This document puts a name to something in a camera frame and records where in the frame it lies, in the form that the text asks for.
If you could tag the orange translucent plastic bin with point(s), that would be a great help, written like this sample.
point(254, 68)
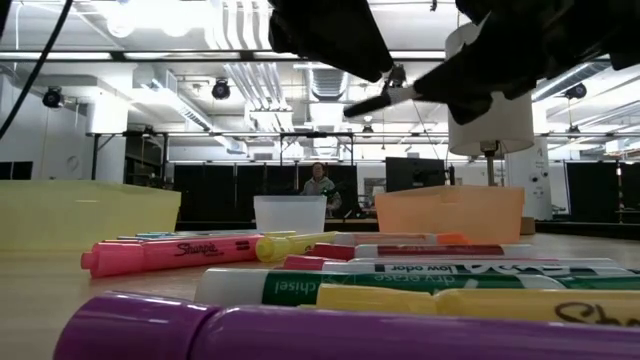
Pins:
point(450, 215)

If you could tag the black computer monitor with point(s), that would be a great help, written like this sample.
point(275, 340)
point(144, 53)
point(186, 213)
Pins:
point(415, 175)

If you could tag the white round column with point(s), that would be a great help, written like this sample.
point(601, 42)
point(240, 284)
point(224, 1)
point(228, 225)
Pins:
point(530, 185)

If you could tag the red Expo marker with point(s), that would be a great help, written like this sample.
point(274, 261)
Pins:
point(440, 250)

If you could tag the black ceiling spotlight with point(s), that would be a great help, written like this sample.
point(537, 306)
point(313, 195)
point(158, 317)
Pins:
point(397, 75)
point(221, 90)
point(576, 91)
point(52, 97)

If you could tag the pink highlighter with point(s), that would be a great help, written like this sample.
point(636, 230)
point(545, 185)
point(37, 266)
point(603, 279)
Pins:
point(165, 252)

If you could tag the pink Expo marker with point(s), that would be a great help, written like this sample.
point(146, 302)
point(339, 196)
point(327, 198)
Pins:
point(310, 262)

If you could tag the white shade table lamp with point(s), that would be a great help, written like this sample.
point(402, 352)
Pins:
point(500, 135)

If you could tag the clear plastic bin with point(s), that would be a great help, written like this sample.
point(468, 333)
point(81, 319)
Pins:
point(290, 215)

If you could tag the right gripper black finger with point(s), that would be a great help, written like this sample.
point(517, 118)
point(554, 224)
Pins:
point(470, 111)
point(470, 75)

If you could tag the black curtain partition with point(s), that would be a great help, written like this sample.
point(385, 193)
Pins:
point(220, 195)
point(590, 192)

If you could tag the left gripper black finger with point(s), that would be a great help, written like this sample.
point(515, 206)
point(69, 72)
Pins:
point(335, 35)

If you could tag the purple highlighter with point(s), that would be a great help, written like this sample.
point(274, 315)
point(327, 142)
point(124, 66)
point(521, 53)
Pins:
point(300, 335)

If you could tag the person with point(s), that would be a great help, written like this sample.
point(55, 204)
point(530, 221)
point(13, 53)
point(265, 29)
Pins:
point(320, 187)

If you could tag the orange Expo marker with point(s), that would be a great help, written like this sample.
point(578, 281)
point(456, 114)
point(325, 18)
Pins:
point(452, 239)

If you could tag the yellow translucent plastic bin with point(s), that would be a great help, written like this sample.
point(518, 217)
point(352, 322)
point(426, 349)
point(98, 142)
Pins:
point(75, 215)

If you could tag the dark green Expo marker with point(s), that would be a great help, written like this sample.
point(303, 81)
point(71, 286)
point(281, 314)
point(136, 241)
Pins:
point(450, 268)

